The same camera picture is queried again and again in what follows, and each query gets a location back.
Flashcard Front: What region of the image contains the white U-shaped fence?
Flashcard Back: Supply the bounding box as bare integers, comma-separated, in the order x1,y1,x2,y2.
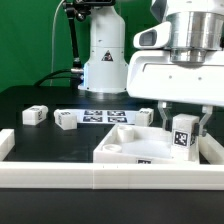
0,129,224,190

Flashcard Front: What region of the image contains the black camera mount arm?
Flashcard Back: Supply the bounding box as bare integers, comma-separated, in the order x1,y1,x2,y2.
63,0,116,68

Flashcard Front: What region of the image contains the white cable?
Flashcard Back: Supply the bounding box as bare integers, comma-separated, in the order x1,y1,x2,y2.
49,0,66,87

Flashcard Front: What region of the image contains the AprilTag marker sheet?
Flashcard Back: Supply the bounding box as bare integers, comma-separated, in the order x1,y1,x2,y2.
70,109,136,124

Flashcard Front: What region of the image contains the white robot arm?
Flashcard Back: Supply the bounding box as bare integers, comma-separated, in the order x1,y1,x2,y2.
80,0,224,126

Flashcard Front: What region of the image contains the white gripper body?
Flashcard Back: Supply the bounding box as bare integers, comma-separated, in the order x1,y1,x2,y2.
127,22,224,106

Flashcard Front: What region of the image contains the white square tabletop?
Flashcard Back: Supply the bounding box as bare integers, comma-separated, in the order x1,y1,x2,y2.
93,125,199,165

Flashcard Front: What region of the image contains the black cable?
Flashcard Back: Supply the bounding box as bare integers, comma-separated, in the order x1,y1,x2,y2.
33,68,81,88

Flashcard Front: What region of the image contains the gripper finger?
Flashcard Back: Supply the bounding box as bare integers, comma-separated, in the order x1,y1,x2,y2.
158,101,172,131
195,105,213,137

